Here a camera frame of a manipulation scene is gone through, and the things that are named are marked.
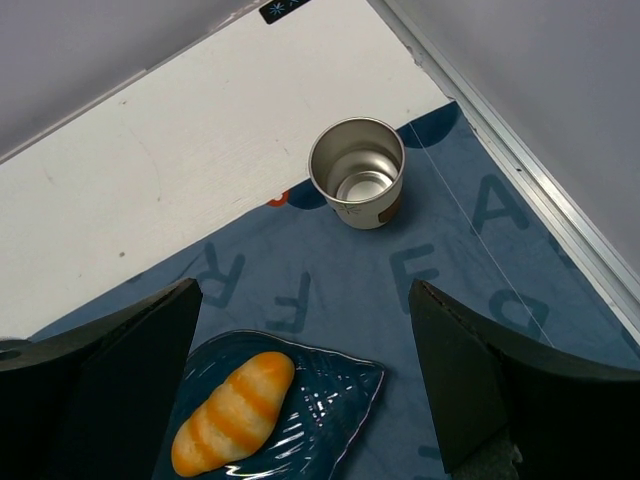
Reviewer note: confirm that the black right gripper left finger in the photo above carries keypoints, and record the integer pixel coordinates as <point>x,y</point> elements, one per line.
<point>94,402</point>

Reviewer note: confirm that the black XDOF logo sticker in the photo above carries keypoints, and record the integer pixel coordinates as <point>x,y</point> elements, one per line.
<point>277,9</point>

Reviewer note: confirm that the stainless steel cup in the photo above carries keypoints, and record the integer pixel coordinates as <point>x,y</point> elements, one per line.
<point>357,165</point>

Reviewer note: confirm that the striped orange bread roll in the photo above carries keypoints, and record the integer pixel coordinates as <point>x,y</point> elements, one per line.
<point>237,418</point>

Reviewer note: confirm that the blue letter-print cloth mat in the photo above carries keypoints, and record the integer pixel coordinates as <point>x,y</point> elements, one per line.
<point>294,270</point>

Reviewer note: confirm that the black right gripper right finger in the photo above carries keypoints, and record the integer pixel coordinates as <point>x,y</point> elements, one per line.
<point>505,406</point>

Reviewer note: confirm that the blue shell-shaped ceramic plate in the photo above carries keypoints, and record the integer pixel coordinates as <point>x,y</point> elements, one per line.
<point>330,399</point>

